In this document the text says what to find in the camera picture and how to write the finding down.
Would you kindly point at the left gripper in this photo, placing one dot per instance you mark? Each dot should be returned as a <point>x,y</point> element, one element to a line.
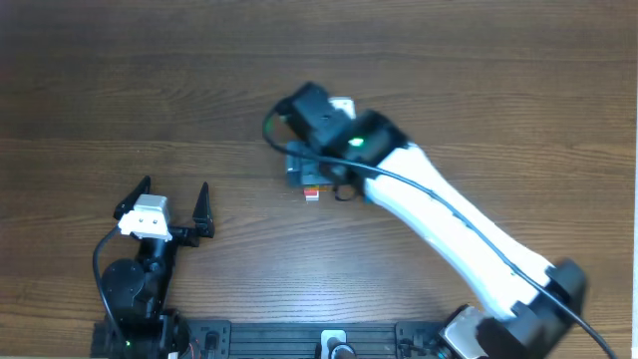
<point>192,235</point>

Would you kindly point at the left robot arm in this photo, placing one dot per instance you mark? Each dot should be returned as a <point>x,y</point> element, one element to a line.
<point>122,286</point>

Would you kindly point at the red cube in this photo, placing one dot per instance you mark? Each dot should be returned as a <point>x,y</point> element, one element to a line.
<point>311,193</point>

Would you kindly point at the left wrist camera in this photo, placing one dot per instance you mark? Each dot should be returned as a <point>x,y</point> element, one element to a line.
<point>147,219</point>

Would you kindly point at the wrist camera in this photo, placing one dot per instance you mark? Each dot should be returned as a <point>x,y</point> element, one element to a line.
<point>147,219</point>
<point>344,106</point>

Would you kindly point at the mounting rail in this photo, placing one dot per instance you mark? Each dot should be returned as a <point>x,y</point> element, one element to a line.
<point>279,339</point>

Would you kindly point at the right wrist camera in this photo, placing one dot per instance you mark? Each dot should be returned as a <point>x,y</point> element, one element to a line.
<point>344,106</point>

